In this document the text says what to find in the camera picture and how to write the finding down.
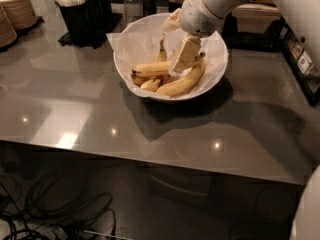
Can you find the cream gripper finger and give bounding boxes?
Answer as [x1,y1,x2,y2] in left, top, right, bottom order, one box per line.
[169,35,201,76]

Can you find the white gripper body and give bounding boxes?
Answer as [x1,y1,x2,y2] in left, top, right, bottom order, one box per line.
[162,0,250,37]

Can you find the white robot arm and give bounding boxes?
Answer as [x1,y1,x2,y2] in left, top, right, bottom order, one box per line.
[164,0,320,240]

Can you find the white bowl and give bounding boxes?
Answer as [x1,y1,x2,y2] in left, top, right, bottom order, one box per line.
[113,12,230,103]

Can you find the small lower yellow banana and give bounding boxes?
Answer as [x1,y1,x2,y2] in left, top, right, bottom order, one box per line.
[140,78,162,92]

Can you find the brown paper napkins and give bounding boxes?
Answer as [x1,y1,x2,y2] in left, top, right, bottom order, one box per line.
[231,0,281,34]

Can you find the black napkin holder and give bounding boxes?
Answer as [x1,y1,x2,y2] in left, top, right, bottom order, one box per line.
[222,13,284,52]

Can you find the black tray with packets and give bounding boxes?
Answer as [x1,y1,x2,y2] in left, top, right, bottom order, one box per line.
[279,24,320,106]

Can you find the black cup with white cutlery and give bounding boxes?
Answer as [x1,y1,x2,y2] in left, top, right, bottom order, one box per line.
[55,0,89,46]

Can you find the left stack of paper bowls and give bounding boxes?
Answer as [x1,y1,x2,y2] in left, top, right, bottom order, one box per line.
[0,5,17,48]

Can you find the black cables on floor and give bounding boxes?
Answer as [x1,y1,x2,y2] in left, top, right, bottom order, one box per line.
[0,170,118,240]

